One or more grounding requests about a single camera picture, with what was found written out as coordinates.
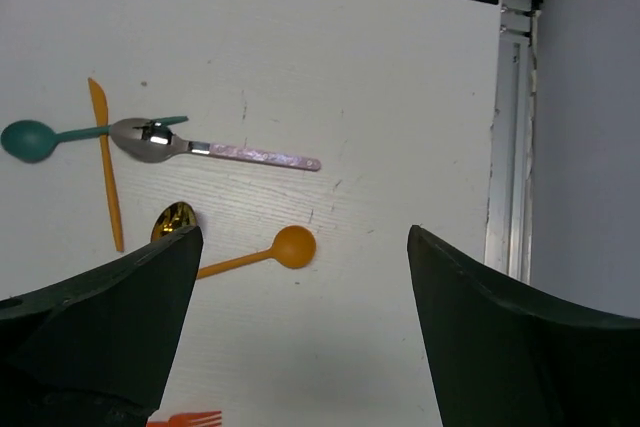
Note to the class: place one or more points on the orange plastic knife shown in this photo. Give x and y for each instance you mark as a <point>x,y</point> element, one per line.
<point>100,109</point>

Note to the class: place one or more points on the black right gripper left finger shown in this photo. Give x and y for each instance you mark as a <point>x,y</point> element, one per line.
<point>97,349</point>

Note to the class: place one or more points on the teal plastic spoon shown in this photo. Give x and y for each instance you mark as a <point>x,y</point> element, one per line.
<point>32,141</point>

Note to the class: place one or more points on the orange plastic spoon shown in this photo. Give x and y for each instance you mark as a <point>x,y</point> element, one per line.
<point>293,247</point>

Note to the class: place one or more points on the red-orange plastic fork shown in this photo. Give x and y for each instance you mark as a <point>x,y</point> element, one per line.
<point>190,419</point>

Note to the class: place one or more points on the gold spoon ornate handle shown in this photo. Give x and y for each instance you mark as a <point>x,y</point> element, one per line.
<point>177,215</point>

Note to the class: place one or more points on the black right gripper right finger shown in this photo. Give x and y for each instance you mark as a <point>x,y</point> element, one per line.
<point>502,353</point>

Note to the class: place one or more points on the aluminium frame rail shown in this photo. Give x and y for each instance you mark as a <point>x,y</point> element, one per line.
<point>510,199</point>

